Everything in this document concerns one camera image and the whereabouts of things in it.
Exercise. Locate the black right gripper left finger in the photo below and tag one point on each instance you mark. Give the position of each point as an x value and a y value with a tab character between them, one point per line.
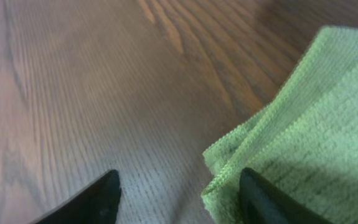
98	203

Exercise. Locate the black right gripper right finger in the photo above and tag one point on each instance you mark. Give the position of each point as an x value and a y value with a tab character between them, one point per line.
262	202

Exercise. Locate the light green microfiber cloth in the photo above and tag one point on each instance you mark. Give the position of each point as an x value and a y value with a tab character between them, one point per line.
305	141

